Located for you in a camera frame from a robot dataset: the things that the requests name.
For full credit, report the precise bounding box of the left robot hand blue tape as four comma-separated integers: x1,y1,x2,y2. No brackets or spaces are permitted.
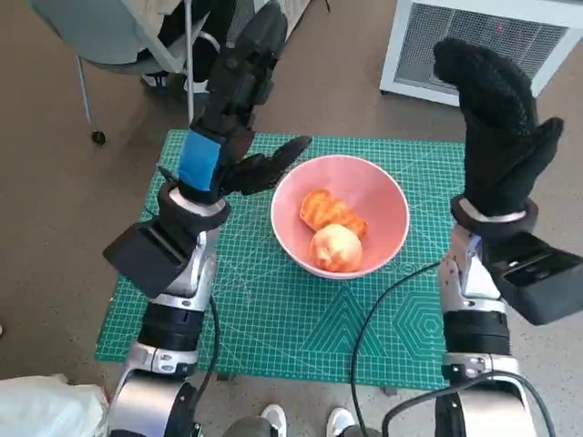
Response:
175,1,313,206

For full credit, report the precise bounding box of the right robot hand black glove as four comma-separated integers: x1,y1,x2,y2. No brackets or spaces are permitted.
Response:
432,36,565,218

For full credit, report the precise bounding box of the pink bowl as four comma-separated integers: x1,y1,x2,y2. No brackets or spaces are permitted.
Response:
271,154,410,279

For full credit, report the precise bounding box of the long toy bread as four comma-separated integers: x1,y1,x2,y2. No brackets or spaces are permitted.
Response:
299,189,369,238

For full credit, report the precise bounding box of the round toy bread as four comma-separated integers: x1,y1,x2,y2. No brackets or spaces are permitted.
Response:
310,222,363,273

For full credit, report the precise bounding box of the person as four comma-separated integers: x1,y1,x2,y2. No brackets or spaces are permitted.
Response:
227,404,354,437
136,0,229,95

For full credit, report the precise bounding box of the large white mesh cabinet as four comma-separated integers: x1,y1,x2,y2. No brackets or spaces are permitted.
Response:
378,0,583,109

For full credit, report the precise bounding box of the small white mesh cabinet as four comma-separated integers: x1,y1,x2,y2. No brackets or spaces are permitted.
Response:
280,0,316,36

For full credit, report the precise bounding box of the grey chair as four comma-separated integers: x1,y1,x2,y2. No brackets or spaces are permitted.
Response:
25,0,229,146

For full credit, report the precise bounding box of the green cutting mat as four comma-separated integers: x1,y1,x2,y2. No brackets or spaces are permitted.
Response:
94,129,466,387

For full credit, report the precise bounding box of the white cloth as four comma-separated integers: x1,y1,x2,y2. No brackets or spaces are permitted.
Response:
0,372,113,437

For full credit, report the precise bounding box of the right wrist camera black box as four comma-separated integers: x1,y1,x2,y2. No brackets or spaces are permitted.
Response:
482,231,583,327

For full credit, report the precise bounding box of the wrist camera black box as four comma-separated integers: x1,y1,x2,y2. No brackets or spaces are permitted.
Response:
102,222,201,300
482,231,583,327

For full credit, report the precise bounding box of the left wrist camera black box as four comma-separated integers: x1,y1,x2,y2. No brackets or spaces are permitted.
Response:
102,222,201,300

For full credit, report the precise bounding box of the black cable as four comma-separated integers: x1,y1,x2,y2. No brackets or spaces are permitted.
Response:
189,293,220,437
382,371,557,437
350,261,442,437

